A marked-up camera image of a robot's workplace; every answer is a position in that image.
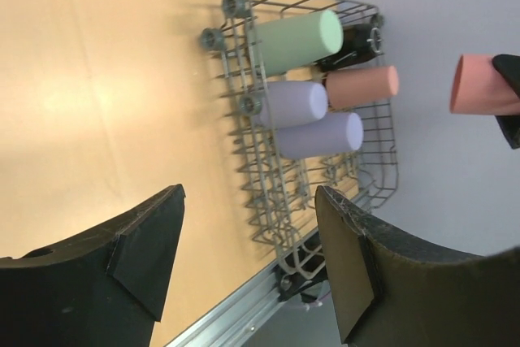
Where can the grey wire dish rack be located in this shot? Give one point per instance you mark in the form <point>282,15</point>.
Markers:
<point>280,191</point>

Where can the green plastic cup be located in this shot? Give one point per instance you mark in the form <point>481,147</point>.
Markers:
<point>296,41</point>

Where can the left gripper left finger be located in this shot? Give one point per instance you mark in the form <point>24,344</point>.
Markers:
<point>105,286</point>

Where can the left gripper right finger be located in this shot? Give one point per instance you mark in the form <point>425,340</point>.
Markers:
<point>391,288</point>

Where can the black white-lined mug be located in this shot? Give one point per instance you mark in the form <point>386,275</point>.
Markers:
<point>361,43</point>

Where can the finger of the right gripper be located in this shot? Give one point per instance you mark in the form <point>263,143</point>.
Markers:
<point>508,66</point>
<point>510,128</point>

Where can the pink cup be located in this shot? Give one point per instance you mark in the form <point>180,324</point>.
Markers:
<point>355,87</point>
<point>479,89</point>

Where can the purple cup small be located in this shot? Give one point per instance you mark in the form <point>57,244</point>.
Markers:
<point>292,103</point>

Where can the aluminium front rail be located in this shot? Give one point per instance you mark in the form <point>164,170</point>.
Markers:
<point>240,315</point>

